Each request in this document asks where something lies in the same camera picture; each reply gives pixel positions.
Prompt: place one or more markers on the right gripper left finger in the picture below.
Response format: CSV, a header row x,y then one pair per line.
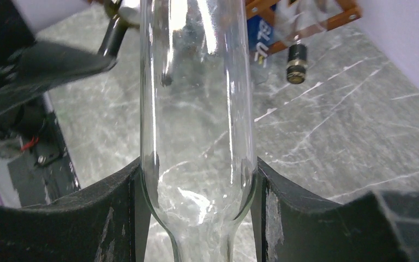
x,y
107,221

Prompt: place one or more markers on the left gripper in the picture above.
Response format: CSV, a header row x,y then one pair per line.
x,y
27,70

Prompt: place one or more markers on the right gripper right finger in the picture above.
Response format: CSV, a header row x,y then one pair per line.
x,y
291,223

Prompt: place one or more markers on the dark small bottle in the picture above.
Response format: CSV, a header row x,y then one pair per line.
x,y
296,68

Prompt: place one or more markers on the clear square glass bottle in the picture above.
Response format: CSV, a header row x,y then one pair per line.
x,y
302,22

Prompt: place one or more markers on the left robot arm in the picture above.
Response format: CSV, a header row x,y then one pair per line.
x,y
35,165

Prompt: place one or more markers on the blue plastic water bottle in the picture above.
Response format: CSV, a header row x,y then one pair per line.
x,y
260,38

